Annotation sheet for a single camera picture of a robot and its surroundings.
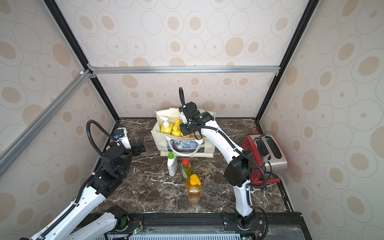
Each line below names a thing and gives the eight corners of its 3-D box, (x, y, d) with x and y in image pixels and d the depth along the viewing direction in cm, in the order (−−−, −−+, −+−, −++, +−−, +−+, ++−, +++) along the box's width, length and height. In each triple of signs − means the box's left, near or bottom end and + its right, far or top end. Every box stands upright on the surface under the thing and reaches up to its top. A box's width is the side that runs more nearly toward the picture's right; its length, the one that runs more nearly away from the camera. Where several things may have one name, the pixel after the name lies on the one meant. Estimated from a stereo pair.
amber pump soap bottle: (188, 204, 81) (186, 187, 61) (188, 193, 85) (186, 174, 65) (199, 204, 81) (201, 187, 61) (199, 193, 85) (200, 174, 65)
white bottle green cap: (170, 176, 91) (165, 161, 77) (172, 167, 95) (168, 151, 81) (175, 176, 91) (172, 161, 77) (177, 168, 95) (174, 152, 80)
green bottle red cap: (185, 183, 89) (184, 170, 76) (181, 173, 92) (179, 160, 79) (192, 180, 90) (191, 167, 77) (188, 171, 94) (187, 157, 80)
